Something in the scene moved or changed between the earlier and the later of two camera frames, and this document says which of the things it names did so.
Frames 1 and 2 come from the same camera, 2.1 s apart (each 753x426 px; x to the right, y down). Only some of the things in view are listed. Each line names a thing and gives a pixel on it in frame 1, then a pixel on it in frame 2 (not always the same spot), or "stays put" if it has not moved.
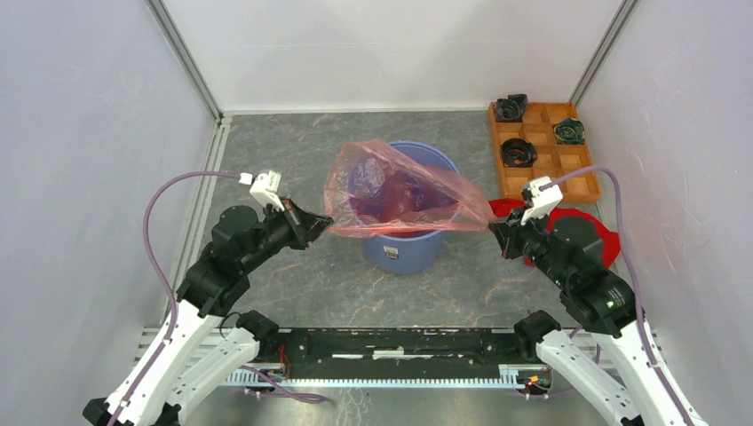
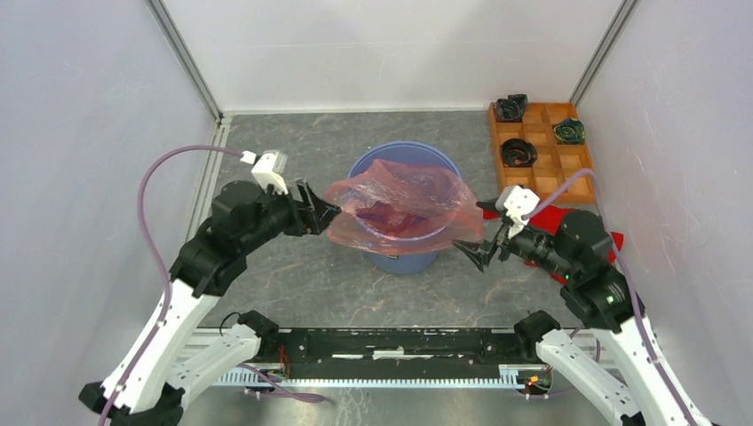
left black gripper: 309,225 to 299,219
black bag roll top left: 512,108 stays put
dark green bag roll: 570,131 stays put
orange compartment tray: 554,161 stays put
